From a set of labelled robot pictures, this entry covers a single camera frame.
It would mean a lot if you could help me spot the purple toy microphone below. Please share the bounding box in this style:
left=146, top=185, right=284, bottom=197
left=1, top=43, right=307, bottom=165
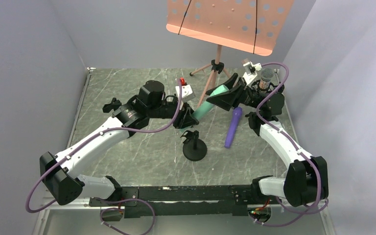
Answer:
left=224, top=107, right=243, bottom=149

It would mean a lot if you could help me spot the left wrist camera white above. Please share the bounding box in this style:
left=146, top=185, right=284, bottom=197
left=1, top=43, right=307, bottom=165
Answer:
left=175, top=85, right=195, bottom=103

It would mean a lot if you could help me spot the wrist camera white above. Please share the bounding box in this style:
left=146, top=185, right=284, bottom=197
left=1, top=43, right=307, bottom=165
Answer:
left=242, top=59, right=262, bottom=86
left=175, top=85, right=195, bottom=103

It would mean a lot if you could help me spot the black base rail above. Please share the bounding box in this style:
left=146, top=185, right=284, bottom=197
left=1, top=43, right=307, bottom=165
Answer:
left=89, top=182, right=273, bottom=218

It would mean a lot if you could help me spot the pink music stand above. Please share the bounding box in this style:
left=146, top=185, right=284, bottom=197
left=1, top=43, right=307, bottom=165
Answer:
left=166, top=0, right=295, bottom=109

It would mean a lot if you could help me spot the mint green toy microphone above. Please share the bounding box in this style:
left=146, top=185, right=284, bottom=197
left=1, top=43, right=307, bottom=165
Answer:
left=180, top=85, right=228, bottom=131

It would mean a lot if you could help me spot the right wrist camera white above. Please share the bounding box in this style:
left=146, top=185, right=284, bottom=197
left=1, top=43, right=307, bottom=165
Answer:
left=242, top=59, right=262, bottom=86

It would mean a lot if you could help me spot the black round-base mic stand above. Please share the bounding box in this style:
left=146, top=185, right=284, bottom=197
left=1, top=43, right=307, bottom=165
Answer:
left=181, top=130, right=208, bottom=162
left=102, top=97, right=122, bottom=113

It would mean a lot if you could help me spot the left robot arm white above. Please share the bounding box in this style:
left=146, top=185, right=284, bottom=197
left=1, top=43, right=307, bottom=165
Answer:
left=40, top=78, right=199, bottom=206

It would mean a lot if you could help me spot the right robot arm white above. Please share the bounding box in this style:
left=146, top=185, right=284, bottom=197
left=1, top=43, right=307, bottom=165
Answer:
left=206, top=73, right=329, bottom=207

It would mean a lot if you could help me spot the black tripod shock-mount stand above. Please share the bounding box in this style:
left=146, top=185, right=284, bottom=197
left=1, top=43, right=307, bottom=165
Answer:
left=251, top=79, right=279, bottom=96

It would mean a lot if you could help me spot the glittery rhinestone microphone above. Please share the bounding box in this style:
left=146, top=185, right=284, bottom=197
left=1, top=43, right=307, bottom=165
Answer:
left=258, top=68, right=274, bottom=92

